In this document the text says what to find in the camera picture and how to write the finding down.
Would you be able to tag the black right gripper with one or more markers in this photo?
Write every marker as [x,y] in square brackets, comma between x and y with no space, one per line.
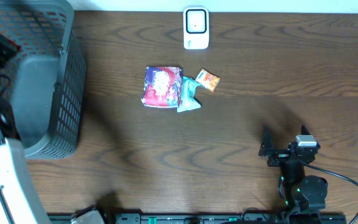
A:
[267,149]

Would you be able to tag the small orange snack packet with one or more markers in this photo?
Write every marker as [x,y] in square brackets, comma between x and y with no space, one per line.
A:
[207,80]

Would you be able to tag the teal white snack packet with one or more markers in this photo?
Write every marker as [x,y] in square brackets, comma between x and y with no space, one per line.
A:
[188,91]

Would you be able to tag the red purple snack bag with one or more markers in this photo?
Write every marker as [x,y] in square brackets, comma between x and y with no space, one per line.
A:
[162,87]

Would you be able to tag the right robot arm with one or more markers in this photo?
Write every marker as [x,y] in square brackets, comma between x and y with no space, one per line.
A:
[304,194]

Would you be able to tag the grey plastic mesh basket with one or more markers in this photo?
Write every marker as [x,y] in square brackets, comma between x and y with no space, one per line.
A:
[46,78]

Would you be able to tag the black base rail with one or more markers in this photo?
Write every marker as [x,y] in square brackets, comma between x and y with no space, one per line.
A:
[252,217]

